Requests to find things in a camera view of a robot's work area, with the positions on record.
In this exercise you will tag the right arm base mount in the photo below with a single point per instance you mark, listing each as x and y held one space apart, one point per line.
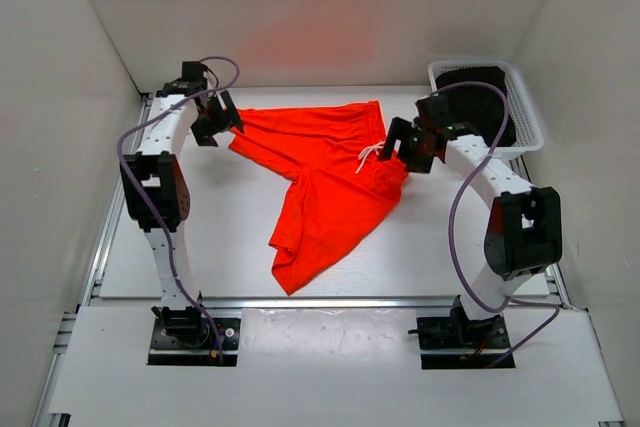
454 342

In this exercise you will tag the orange shorts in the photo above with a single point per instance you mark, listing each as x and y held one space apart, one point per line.
339 190

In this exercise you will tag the aluminium rail left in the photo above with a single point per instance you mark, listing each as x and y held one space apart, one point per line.
102 246

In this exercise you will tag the white plastic basket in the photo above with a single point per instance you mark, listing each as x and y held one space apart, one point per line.
529 137

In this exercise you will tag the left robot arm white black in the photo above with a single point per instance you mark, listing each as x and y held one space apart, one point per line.
156 193

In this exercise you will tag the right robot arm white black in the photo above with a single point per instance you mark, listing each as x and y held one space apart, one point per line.
523 235

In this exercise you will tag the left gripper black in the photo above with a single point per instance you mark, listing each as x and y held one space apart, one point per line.
226 119

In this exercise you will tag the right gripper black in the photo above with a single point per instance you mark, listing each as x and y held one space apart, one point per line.
399 129

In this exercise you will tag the aluminium rail front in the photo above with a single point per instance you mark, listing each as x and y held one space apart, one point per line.
219 303

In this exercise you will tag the black shorts in basket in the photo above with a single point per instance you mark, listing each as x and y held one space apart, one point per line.
480 107

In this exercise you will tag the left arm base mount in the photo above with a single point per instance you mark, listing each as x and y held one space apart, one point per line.
185 338

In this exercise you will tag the aluminium rail right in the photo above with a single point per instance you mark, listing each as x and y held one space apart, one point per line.
553 274

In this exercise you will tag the aluminium rail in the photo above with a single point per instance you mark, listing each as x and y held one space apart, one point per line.
102 246
553 274
219 303

